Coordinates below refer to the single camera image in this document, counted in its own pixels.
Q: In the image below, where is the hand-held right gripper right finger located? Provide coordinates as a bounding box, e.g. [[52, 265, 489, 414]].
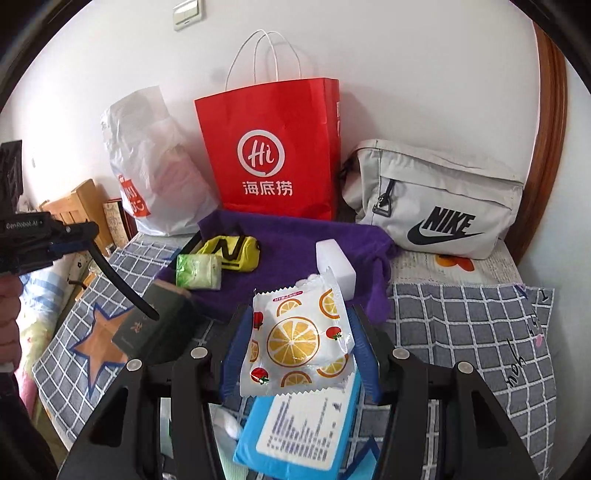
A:
[[348, 305, 541, 480]]

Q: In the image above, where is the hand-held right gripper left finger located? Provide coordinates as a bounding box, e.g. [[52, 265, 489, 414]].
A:
[[58, 307, 254, 480]]

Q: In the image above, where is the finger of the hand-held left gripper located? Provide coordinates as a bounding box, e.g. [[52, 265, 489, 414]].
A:
[[53, 222, 100, 243], [52, 241, 90, 260]]

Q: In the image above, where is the black strap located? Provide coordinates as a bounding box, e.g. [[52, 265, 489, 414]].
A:
[[89, 240, 160, 320]]

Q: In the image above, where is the orange print wet wipe packet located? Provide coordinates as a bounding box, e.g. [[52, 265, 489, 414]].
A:
[[239, 268, 354, 398]]

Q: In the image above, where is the small green tissue pack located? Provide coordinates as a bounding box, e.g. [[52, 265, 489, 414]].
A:
[[175, 254, 222, 291]]

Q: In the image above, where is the white rectangular block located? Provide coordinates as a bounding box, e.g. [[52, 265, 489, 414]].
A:
[[315, 239, 357, 301]]

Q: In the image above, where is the yellow zip pouch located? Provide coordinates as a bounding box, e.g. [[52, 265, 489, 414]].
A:
[[191, 235, 262, 273]]

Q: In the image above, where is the purple towel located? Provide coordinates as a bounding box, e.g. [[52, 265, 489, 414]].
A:
[[154, 209, 399, 324]]

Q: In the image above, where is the person's left hand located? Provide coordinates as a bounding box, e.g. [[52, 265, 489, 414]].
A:
[[0, 277, 21, 370]]

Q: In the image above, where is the light wooden headboard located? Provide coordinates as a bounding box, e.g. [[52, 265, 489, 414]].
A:
[[39, 180, 114, 259]]

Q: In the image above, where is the wooden nightstand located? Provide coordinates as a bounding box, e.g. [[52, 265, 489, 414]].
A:
[[69, 254, 108, 296]]

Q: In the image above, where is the striped pastel bedding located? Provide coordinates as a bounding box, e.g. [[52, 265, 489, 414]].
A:
[[14, 268, 75, 370]]

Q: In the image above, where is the dark green tea tin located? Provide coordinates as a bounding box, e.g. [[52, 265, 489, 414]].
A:
[[112, 281, 204, 365]]

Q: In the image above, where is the grey checked star blanket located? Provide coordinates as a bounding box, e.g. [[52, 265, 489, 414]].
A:
[[32, 233, 555, 480]]

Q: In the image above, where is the blue tissue pack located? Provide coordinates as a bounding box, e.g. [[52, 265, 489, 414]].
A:
[[233, 369, 363, 480]]

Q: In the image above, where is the white plastic shopping bag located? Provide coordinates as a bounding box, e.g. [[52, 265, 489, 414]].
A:
[[102, 85, 222, 237]]

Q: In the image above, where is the grey waist bag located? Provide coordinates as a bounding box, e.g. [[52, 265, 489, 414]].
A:
[[342, 139, 525, 260]]

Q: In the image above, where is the red paper shopping bag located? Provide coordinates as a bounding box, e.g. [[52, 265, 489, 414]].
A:
[[194, 30, 341, 221]]

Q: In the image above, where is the white wall light switch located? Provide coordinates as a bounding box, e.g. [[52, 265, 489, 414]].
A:
[[173, 0, 204, 31]]

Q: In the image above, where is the brown wooden door frame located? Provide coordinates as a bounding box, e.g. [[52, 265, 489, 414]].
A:
[[515, 21, 568, 268]]

